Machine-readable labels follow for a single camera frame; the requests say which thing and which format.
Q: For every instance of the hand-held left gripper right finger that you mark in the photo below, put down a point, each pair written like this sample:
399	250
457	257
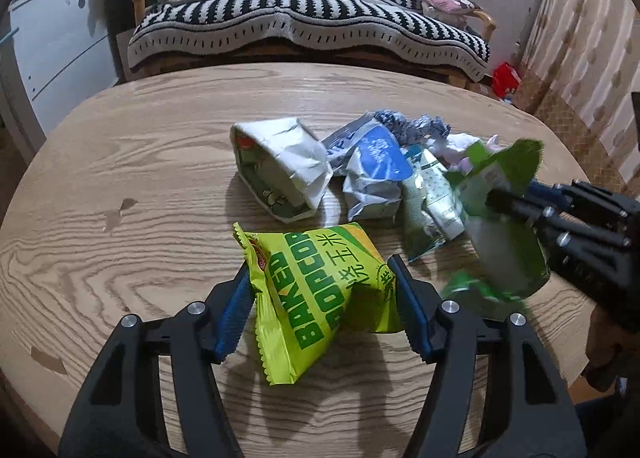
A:
412	308

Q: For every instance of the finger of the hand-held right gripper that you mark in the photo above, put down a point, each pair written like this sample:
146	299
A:
520	208
600	208

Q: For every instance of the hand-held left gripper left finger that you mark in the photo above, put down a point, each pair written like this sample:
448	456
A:
235	313

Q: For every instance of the green white foil pouch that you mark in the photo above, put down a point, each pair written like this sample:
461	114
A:
500	248

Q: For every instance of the yellow-green popcorn packet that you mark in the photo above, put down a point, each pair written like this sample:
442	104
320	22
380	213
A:
310	298

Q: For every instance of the blue white plastic wrapper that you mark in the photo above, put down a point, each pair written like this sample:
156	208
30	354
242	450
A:
375	163

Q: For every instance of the pale green white packet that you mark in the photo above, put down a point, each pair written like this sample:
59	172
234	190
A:
435	193

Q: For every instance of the crumpled white tissue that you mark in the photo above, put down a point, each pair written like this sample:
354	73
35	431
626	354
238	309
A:
462	143

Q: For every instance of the beige patterned curtain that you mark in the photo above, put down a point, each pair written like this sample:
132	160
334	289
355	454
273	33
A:
575	38

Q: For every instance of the red plastic bag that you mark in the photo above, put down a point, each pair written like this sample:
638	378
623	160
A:
506	78

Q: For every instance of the blue patterned crumpled wrapper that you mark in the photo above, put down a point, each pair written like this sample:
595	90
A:
400	123

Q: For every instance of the crumpled white green paper bag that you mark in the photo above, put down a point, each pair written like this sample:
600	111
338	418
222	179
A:
285	158

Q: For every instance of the grey white striped wrapper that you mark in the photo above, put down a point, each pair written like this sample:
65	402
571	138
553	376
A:
340	143

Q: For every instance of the pink plush cushion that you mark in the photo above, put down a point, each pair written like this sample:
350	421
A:
445	1

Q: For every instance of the white dresser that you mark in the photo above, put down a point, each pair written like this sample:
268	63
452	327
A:
55	48

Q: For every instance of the dark side cabinet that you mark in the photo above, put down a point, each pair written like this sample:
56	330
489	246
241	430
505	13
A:
130	3

